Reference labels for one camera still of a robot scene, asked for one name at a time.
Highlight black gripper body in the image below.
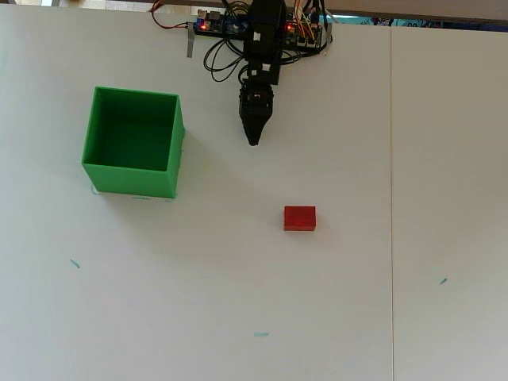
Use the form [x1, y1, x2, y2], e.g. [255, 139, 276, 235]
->
[238, 77, 276, 120]

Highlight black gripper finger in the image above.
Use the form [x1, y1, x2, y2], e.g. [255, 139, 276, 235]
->
[256, 114, 273, 140]
[240, 113, 260, 148]

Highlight red block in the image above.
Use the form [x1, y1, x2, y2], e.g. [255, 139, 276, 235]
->
[283, 205, 318, 233]

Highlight green open bin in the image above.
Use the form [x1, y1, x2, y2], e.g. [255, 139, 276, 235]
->
[80, 86, 187, 200]

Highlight blue controller circuit board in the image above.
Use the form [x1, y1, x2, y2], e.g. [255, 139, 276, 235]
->
[196, 9, 251, 36]

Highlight black servo cable bundle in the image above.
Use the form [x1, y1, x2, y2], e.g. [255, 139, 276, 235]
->
[203, 36, 246, 84]

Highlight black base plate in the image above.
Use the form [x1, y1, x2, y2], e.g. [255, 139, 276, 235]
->
[194, 29, 333, 52]

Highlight coloured jumper wires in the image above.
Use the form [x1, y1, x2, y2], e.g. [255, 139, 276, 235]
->
[292, 0, 319, 41]

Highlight black power cable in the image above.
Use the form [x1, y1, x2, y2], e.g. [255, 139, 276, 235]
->
[311, 0, 335, 56]

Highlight red orange wire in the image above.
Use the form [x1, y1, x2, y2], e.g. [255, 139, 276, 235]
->
[152, 0, 191, 30]

